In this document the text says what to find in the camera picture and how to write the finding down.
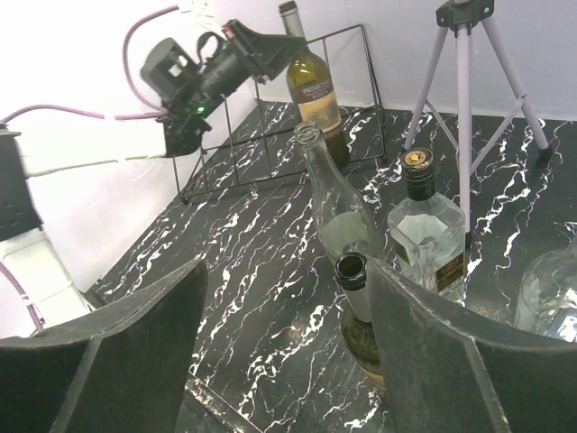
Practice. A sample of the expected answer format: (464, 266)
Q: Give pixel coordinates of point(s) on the dark green wine bottle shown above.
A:
(311, 88)

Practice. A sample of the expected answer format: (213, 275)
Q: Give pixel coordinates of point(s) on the black wire wine rack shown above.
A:
(267, 154)

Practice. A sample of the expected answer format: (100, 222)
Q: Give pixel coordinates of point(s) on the lilac music stand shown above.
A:
(460, 18)

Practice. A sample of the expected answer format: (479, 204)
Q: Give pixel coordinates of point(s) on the small clear glass bottle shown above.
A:
(548, 285)

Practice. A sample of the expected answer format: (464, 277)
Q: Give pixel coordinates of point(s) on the tall clear bottle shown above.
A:
(344, 221)

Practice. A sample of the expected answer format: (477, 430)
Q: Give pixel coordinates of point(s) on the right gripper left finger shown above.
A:
(121, 368)

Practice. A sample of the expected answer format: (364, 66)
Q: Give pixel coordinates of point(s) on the green wine bottle silver neck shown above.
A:
(356, 323)

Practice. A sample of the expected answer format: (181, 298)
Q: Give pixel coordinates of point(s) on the clear bottle black cap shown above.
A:
(427, 230)

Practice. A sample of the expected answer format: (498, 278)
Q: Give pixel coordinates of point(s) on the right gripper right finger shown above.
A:
(449, 369)

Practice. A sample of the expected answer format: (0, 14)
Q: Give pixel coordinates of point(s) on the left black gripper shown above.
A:
(264, 55)

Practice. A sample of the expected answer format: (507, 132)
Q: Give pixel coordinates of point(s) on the blue square bottle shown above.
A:
(563, 326)

